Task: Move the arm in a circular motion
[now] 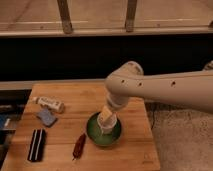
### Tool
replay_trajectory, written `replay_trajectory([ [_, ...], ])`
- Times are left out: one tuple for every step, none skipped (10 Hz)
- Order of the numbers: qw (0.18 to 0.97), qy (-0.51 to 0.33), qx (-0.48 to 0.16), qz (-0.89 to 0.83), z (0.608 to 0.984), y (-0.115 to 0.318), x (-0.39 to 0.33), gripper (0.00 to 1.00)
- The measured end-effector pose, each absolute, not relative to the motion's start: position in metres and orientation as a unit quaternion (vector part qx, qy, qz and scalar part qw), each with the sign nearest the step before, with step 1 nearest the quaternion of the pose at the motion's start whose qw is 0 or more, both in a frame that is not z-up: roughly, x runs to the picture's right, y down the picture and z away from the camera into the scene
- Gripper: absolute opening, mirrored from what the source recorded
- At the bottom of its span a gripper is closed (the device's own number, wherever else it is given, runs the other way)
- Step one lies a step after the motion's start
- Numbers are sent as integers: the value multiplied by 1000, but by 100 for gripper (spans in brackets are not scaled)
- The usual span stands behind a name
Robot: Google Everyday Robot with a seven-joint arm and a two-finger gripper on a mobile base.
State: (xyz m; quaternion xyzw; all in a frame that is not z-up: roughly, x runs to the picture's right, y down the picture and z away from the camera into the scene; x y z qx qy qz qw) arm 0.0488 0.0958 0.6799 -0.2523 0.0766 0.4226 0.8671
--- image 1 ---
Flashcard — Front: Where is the white round wrist gripper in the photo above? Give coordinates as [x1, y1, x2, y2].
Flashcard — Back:
[106, 94, 129, 112]

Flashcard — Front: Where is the yellow wedge block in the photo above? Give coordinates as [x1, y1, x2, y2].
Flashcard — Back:
[100, 106, 113, 122]

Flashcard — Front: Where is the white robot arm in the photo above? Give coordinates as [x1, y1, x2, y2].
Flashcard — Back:
[105, 61, 213, 113]

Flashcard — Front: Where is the white plastic cup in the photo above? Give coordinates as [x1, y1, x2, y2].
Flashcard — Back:
[97, 114, 117, 134]

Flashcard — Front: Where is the green round plate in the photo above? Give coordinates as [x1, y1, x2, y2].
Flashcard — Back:
[86, 113, 122, 147]

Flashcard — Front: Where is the dark red chili pepper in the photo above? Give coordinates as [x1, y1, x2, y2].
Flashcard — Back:
[73, 133, 86, 159]

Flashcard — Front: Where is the blue sponge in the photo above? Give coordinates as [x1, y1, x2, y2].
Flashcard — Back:
[37, 108, 57, 127]

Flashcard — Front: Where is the black white striped block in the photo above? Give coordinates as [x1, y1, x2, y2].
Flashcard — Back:
[27, 129, 46, 162]

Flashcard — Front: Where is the blue object at left edge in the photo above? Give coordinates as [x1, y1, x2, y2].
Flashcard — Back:
[0, 115, 11, 130]

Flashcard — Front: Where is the right metal post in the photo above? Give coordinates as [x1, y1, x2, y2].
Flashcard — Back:
[125, 0, 137, 32]

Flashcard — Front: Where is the metal post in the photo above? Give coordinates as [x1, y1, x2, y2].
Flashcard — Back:
[57, 0, 73, 34]
[125, 0, 137, 32]

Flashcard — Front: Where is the left metal post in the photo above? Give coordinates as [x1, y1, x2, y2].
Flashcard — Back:
[57, 0, 73, 34]

